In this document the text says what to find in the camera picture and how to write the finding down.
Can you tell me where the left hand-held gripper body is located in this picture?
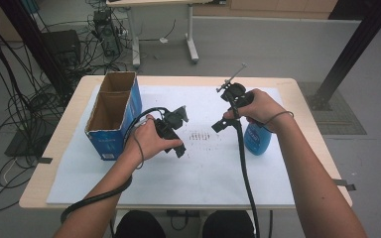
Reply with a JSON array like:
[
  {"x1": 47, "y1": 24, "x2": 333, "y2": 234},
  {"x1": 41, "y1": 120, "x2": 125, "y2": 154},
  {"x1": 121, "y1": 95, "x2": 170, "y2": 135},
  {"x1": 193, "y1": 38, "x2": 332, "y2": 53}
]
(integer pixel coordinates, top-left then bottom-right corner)
[{"x1": 154, "y1": 105, "x2": 190, "y2": 155}]

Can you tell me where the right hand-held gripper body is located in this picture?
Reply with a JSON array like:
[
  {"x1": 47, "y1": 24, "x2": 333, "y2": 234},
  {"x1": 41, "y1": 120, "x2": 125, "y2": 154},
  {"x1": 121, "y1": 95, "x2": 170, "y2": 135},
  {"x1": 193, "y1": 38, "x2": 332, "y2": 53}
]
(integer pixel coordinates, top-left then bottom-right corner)
[{"x1": 215, "y1": 62, "x2": 256, "y2": 121}]

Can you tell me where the blue bottle with white cap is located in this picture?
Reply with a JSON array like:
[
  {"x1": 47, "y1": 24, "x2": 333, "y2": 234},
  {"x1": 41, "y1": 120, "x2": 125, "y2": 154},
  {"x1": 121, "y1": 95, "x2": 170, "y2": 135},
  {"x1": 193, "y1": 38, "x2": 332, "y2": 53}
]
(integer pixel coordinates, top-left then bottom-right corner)
[{"x1": 243, "y1": 122, "x2": 273, "y2": 157}]

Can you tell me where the blue cardboard box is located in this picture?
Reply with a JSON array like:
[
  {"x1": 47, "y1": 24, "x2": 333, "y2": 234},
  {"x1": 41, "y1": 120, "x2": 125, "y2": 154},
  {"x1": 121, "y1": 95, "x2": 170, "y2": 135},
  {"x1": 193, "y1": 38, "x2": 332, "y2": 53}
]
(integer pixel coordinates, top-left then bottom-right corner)
[{"x1": 84, "y1": 70, "x2": 143, "y2": 162}]

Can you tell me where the person's right hand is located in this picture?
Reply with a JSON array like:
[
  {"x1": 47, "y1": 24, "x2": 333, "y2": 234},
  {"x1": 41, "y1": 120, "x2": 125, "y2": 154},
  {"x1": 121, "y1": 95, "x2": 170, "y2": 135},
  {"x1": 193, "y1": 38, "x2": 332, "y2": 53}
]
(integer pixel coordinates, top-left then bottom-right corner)
[{"x1": 223, "y1": 88, "x2": 295, "y2": 135}]

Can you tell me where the person's left hand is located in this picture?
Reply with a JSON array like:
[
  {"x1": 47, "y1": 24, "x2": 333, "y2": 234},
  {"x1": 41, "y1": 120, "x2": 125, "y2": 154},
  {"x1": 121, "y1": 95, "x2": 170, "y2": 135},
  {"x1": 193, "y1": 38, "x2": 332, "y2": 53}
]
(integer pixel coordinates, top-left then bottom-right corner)
[{"x1": 123, "y1": 113, "x2": 184, "y2": 167}]

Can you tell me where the white table mat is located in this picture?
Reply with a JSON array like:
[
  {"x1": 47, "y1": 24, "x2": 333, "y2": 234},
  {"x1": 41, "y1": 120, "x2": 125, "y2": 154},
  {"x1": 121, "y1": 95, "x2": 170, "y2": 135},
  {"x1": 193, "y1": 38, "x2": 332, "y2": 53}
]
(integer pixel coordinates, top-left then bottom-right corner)
[{"x1": 46, "y1": 84, "x2": 296, "y2": 206}]

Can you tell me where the black wrist band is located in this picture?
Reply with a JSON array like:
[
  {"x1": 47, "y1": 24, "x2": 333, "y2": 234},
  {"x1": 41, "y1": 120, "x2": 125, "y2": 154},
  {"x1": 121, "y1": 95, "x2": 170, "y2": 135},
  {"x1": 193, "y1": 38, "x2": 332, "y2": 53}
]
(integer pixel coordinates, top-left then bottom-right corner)
[
  {"x1": 263, "y1": 110, "x2": 295, "y2": 127},
  {"x1": 132, "y1": 133, "x2": 146, "y2": 171}
]

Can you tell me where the white desk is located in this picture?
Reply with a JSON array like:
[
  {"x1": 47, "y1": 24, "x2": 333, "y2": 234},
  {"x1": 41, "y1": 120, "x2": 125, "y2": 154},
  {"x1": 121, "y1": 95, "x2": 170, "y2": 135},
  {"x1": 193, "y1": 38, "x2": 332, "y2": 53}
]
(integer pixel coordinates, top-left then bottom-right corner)
[{"x1": 106, "y1": 0, "x2": 226, "y2": 68}]

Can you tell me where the person's left leg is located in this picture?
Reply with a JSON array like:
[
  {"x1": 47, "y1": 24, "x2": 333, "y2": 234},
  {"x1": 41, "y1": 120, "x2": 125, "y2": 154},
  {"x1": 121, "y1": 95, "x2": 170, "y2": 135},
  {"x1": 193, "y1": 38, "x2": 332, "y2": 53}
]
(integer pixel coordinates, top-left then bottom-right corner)
[{"x1": 114, "y1": 210, "x2": 167, "y2": 238}]

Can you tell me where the person's leg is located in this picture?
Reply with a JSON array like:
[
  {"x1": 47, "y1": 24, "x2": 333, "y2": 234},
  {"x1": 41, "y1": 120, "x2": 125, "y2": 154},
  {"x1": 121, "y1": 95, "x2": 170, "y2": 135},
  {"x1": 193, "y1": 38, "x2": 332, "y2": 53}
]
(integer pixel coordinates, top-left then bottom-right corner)
[
  {"x1": 201, "y1": 210, "x2": 256, "y2": 238},
  {"x1": 114, "y1": 210, "x2": 167, "y2": 238}
]

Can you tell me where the person's right leg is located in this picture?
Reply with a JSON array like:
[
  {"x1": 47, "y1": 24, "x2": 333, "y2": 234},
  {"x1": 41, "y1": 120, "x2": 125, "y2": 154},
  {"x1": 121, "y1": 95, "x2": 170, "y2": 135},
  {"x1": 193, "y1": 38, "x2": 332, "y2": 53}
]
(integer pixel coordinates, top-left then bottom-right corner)
[{"x1": 201, "y1": 210, "x2": 256, "y2": 238}]

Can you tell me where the black computer tower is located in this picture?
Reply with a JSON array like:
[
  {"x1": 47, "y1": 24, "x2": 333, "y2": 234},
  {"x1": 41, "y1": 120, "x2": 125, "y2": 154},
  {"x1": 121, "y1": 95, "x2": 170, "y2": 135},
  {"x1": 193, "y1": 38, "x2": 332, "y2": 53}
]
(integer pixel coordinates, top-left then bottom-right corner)
[{"x1": 92, "y1": 9, "x2": 123, "y2": 58}]

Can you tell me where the grey gridded floor mat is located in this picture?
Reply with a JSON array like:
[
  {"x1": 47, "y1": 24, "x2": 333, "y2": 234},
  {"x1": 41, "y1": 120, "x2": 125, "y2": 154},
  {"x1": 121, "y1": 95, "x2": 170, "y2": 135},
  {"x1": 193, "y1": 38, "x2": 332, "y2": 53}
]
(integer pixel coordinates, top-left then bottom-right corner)
[{"x1": 297, "y1": 81, "x2": 367, "y2": 136}]

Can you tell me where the black case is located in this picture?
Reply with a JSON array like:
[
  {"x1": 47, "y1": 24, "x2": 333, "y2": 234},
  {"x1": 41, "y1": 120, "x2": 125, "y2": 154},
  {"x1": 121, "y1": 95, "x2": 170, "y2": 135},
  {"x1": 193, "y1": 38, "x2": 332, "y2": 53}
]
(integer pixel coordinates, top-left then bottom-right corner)
[{"x1": 41, "y1": 29, "x2": 82, "y2": 67}]

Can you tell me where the dark floor plate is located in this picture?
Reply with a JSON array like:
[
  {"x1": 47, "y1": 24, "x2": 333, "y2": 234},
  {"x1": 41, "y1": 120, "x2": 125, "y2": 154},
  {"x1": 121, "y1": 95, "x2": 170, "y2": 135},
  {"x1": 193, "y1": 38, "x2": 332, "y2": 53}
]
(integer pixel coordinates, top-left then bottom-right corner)
[{"x1": 4, "y1": 115, "x2": 59, "y2": 158}]

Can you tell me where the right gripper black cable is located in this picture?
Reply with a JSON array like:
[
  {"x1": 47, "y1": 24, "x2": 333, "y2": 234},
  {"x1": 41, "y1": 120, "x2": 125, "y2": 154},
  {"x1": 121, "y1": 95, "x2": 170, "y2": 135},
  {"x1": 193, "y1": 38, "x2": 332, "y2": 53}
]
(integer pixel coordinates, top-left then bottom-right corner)
[{"x1": 234, "y1": 118, "x2": 261, "y2": 238}]

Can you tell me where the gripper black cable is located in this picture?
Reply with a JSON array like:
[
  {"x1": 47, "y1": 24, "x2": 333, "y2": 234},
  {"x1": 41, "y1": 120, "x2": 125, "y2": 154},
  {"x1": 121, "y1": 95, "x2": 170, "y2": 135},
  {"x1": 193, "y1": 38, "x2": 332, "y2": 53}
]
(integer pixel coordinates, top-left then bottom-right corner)
[
  {"x1": 234, "y1": 118, "x2": 261, "y2": 238},
  {"x1": 60, "y1": 106, "x2": 172, "y2": 225}
]

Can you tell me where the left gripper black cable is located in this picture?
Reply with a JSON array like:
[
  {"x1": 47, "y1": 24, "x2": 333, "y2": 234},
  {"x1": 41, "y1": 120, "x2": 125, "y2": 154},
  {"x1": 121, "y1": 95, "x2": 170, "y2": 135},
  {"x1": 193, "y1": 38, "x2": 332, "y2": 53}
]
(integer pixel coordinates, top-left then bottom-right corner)
[{"x1": 60, "y1": 106, "x2": 172, "y2": 225}]

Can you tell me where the black metal stand post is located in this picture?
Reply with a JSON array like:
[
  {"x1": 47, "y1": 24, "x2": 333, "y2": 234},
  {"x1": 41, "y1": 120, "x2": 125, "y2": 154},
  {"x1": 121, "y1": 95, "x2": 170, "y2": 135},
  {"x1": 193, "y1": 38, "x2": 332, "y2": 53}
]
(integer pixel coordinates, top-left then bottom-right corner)
[
  {"x1": 0, "y1": 0, "x2": 70, "y2": 97},
  {"x1": 307, "y1": 0, "x2": 381, "y2": 112}
]

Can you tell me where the bundle of black floor cables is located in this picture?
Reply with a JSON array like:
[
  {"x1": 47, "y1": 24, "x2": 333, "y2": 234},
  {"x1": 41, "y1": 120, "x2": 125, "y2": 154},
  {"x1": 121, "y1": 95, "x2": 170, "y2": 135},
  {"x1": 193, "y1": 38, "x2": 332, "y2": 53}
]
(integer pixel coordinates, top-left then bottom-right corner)
[{"x1": 0, "y1": 0, "x2": 130, "y2": 214}]

